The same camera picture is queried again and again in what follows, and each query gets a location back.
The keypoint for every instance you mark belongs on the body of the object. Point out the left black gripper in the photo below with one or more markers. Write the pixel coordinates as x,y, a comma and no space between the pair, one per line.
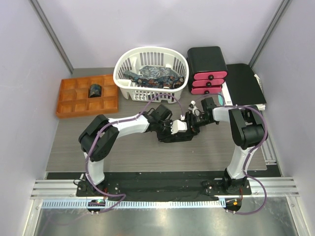
169,124

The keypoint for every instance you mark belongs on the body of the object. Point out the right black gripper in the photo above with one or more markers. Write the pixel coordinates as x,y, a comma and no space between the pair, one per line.
190,117

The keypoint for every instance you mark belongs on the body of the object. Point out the black tie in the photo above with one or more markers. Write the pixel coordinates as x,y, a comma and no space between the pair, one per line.
183,136

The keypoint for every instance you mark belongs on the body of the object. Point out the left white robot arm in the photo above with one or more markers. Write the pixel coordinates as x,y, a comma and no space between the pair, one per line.
99,137

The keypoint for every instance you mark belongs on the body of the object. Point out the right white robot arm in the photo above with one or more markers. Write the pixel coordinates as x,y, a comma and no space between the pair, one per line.
248,130

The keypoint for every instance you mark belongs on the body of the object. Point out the floral patterned ties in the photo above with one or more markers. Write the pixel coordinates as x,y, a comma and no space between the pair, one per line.
156,77

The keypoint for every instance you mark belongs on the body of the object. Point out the black pink drawer box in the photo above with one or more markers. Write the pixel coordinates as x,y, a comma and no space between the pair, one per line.
207,70

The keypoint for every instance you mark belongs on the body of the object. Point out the black folder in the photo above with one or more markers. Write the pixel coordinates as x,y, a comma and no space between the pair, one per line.
243,86

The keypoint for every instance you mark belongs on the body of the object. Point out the white teal book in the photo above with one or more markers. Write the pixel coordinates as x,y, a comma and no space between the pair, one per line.
226,100

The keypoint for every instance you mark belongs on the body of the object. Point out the white plastic basket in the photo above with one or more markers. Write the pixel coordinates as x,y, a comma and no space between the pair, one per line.
134,59

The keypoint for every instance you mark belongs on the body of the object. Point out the rolled dark patterned tie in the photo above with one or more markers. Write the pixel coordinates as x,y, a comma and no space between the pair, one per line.
95,91

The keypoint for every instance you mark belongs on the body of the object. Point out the orange wooden compartment tray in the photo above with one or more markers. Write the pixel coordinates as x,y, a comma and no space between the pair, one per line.
73,98

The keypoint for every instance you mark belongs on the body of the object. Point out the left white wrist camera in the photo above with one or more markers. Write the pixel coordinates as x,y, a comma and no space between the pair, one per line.
179,125

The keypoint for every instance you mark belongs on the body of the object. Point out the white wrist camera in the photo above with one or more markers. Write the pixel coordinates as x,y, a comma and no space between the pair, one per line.
179,125
193,108

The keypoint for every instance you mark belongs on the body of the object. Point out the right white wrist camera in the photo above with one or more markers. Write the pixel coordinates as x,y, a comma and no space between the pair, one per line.
193,108

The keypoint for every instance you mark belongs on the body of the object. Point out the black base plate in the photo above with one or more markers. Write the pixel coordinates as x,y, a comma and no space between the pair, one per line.
162,186

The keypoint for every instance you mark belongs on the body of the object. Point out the aluminium rail frame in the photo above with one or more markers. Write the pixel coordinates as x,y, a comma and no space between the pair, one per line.
59,194

